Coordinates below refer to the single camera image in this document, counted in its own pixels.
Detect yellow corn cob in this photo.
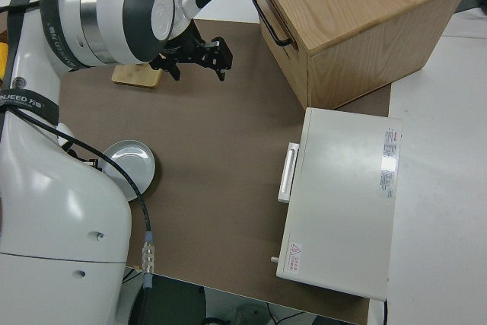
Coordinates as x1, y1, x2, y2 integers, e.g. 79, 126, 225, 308
0, 42, 9, 79

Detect wooden drawer cabinet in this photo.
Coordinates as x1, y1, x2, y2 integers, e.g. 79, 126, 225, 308
247, 0, 471, 111

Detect brown table mat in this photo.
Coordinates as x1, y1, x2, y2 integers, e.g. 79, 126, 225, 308
56, 18, 393, 325

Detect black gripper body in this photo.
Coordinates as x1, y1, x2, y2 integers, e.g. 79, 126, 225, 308
149, 21, 207, 69
72, 151, 100, 169

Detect white toaster oven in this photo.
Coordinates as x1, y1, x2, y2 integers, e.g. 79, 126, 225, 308
274, 107, 403, 301

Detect black drawer handle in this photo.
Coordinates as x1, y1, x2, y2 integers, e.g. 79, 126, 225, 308
250, 0, 294, 47

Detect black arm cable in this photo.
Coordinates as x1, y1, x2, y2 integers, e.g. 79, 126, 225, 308
0, 106, 157, 290

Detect gray plate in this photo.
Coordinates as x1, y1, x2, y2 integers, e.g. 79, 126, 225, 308
99, 139, 156, 202

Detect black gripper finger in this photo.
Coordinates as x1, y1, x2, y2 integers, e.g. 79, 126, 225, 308
202, 37, 234, 83
149, 59, 182, 82

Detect wooden mug tree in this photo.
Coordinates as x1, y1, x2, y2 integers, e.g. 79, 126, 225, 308
111, 64, 163, 91

